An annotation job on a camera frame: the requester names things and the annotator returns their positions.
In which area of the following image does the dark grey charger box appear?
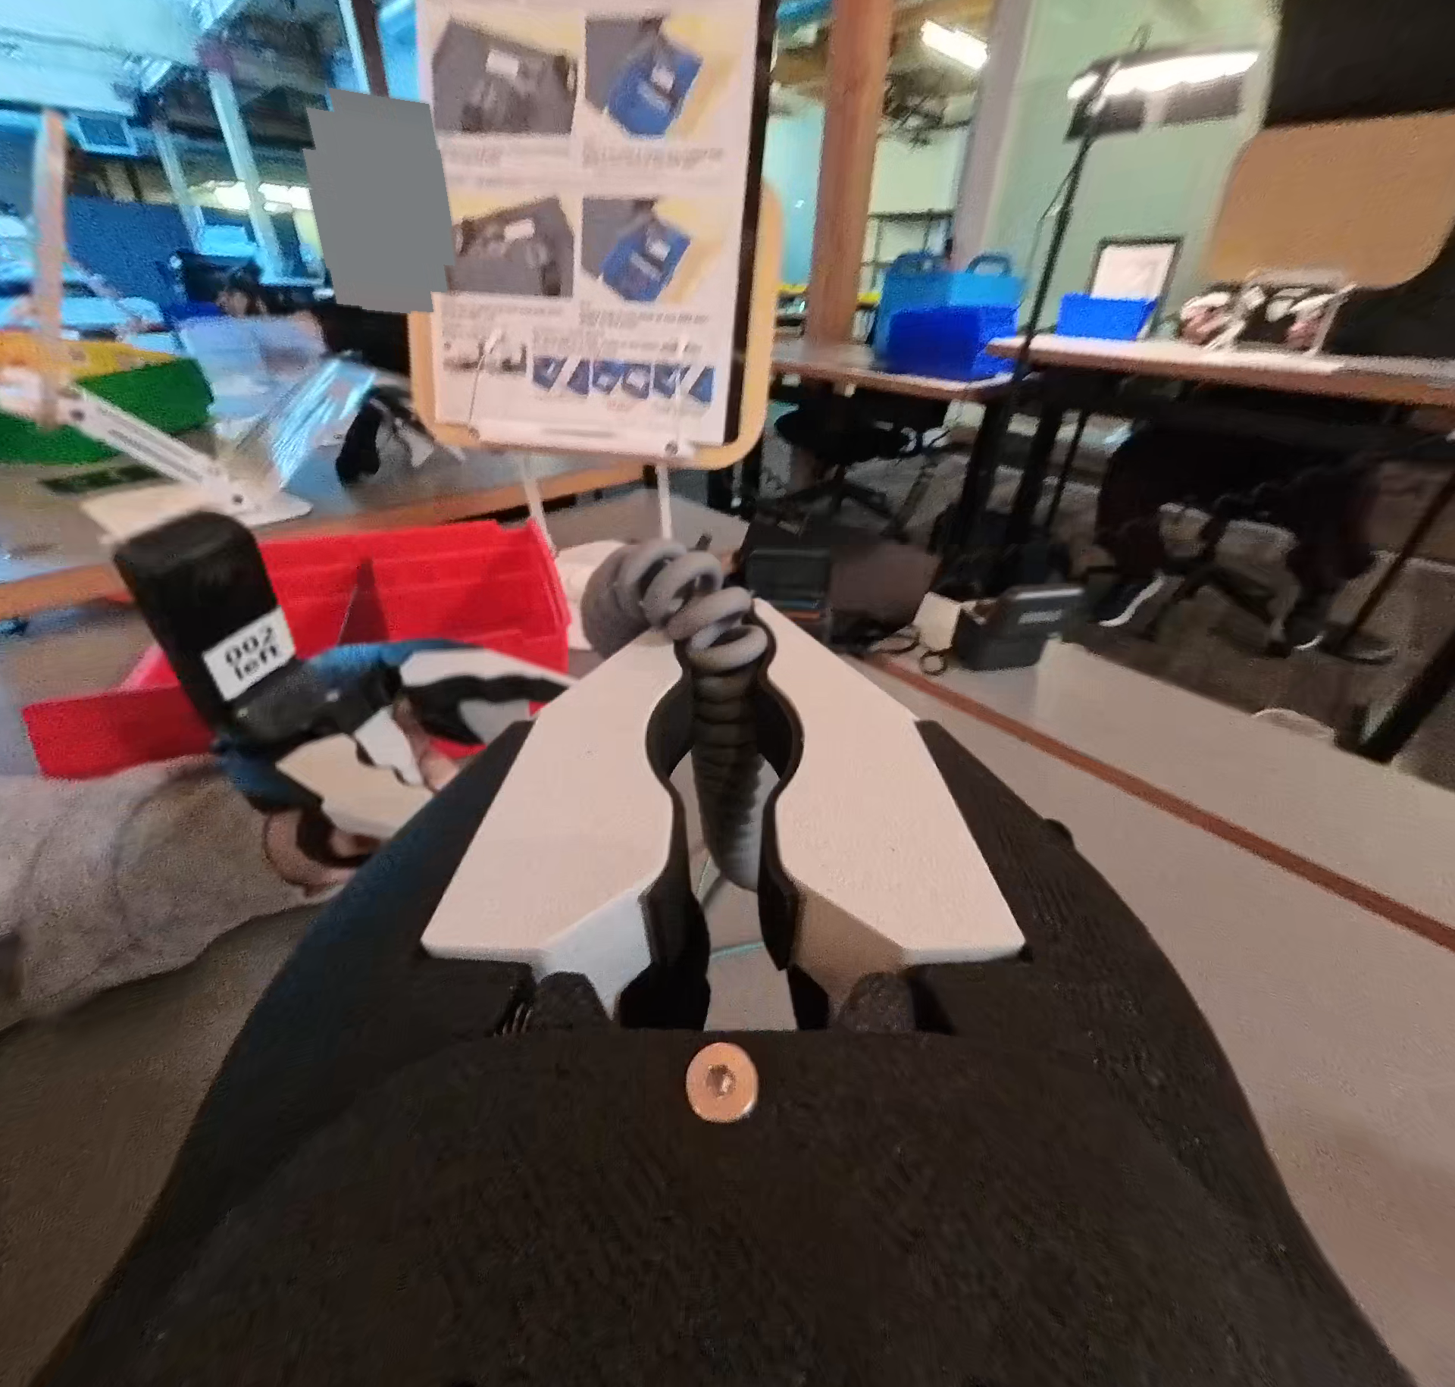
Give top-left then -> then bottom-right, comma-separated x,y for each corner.
948,582 -> 1093,673

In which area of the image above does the white sign stand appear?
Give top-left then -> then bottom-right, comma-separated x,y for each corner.
489,330 -> 729,650

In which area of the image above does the black wall screen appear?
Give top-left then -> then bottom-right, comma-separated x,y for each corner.
1267,0 -> 1455,127

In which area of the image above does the dark blue plastic bin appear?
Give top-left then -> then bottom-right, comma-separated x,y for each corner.
885,308 -> 1018,381

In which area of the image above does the white rod stand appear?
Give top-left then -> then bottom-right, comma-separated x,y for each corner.
0,108 -> 314,530

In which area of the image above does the person's left hand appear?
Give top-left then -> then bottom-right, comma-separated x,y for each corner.
262,810 -> 387,889

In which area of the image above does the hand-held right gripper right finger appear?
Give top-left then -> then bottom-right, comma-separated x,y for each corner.
755,603 -> 1030,1026

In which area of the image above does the black tray with parts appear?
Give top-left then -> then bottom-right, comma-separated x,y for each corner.
1176,272 -> 1359,353

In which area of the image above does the green plastic bin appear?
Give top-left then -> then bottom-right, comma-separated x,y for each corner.
0,358 -> 218,468

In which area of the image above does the red plastic bin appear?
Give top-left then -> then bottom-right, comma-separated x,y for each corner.
23,517 -> 572,780

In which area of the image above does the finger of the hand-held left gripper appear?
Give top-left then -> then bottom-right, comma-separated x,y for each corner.
390,642 -> 572,746
276,719 -> 442,840

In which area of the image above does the instruction poster on stand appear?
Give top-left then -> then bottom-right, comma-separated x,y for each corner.
408,183 -> 786,470

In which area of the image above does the black portable power station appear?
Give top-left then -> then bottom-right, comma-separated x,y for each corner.
744,546 -> 836,644

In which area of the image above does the grey cable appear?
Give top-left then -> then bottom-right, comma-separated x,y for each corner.
580,540 -> 775,894

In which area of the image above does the person's left forearm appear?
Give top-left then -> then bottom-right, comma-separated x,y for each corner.
0,756 -> 331,1030

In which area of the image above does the wooden post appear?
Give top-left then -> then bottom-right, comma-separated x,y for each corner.
806,0 -> 905,348

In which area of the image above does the studio light on stand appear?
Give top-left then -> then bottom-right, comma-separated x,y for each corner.
1000,40 -> 1263,582

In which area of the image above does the black framed picture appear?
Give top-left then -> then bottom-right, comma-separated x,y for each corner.
1085,238 -> 1184,309

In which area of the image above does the tan rounded sign board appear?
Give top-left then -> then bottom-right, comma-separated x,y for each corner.
1205,119 -> 1455,288

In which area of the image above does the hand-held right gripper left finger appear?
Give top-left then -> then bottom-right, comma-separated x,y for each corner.
421,626 -> 711,1026

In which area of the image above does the wooden top desk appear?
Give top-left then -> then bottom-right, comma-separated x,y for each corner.
771,335 -> 1025,571
987,335 -> 1455,753

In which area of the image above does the clear acrylic holder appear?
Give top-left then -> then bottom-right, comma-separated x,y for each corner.
182,319 -> 377,480

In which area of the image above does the light blue handled tote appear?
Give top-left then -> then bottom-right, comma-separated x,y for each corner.
875,252 -> 1025,343

